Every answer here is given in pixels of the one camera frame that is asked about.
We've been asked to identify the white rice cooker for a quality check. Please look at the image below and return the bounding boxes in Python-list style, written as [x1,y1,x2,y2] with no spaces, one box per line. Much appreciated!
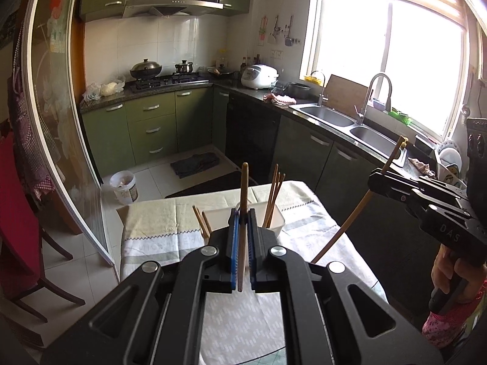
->
[241,64,279,90]

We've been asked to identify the black wok with lid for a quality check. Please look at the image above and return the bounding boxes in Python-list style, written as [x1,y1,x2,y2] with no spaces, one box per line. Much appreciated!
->
[130,59,163,80]

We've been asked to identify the checkered hanging apron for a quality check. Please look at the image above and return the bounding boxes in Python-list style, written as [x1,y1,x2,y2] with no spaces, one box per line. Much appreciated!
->
[8,19,54,198]

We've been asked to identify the crumpled dishcloth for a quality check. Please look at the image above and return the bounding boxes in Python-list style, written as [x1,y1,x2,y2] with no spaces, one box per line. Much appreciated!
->
[409,158,436,178]

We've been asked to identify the black pot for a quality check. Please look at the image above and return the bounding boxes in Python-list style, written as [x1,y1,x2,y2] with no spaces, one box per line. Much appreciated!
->
[288,82,313,99]

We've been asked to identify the wooden cutting board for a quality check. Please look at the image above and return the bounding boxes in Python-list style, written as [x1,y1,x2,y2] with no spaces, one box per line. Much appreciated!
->
[325,74,369,112]

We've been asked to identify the black floor mat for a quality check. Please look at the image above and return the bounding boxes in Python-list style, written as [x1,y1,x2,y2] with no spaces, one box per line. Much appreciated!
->
[164,170,263,199]

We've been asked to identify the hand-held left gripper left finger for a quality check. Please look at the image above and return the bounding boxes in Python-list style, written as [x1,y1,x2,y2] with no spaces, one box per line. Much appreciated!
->
[40,208,240,365]

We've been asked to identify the tall steel kitchen faucet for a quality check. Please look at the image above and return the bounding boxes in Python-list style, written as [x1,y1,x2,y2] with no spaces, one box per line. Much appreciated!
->
[356,73,392,126]

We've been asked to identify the person's right hand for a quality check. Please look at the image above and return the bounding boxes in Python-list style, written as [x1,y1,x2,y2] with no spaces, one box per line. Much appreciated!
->
[431,243,487,305]

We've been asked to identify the green sink cabinets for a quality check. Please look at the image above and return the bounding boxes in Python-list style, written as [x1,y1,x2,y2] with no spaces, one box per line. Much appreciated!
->
[272,116,400,305]

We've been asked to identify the white plastic utensil holder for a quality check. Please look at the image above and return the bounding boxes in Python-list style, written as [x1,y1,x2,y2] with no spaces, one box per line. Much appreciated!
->
[201,200,287,269]

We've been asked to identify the red checkered towel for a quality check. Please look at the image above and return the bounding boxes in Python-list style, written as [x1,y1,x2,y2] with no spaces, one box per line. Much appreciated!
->
[263,92,296,106]

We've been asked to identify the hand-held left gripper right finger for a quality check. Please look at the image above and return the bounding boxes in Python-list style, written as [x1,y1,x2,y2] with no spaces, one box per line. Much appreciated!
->
[247,208,446,365]

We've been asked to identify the brown wooden chopstick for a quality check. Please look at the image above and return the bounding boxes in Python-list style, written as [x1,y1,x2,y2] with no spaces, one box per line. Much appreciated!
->
[236,162,250,293]
[268,173,286,225]
[312,137,406,264]

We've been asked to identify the sliding glass door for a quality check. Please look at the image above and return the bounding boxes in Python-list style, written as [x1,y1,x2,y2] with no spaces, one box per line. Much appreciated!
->
[19,0,117,267]

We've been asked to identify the dark stone countertop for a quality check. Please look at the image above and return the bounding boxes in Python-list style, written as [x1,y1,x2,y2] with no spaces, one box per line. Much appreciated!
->
[80,78,438,168]

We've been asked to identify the dark floor cloth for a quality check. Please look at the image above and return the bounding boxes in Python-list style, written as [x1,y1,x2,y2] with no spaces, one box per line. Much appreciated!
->
[170,152,220,179]

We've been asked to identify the kitchen window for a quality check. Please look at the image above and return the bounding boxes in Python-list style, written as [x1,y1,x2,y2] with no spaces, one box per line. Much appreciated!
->
[300,0,470,137]

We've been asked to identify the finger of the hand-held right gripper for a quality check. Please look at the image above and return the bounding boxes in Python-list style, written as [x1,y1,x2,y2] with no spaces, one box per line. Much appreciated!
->
[374,168,468,208]
[367,173,473,219]

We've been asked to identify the green lower kitchen cabinets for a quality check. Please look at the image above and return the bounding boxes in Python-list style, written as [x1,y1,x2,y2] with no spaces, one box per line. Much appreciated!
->
[82,87,214,176]

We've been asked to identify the dish rack with plates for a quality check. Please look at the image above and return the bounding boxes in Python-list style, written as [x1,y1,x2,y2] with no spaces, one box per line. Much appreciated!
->
[434,141,468,191]

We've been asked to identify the person's right forearm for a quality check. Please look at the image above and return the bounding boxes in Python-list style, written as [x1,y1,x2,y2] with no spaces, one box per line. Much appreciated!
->
[422,279,487,350]

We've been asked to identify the green item on sill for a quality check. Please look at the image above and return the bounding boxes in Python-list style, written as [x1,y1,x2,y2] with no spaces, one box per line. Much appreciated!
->
[388,109,412,125]

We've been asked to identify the gas stove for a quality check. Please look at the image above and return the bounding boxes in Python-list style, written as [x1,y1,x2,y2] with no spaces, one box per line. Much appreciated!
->
[131,72,210,90]

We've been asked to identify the small steel tap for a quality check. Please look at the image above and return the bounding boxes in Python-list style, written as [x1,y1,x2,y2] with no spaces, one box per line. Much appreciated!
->
[310,70,328,107]

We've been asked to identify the black dishwasher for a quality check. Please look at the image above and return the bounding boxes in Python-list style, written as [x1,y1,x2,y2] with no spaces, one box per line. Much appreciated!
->
[225,97,280,185]

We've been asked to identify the white hanging kitchen tool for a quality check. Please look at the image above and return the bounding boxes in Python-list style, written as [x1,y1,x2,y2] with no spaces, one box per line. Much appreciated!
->
[271,15,283,45]

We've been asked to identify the round table with cloth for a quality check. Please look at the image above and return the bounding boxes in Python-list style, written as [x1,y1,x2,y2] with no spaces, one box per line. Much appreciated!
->
[116,180,381,365]

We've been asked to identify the white plastic bucket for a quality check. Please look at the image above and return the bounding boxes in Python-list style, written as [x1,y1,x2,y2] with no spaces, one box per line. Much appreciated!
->
[110,170,137,204]

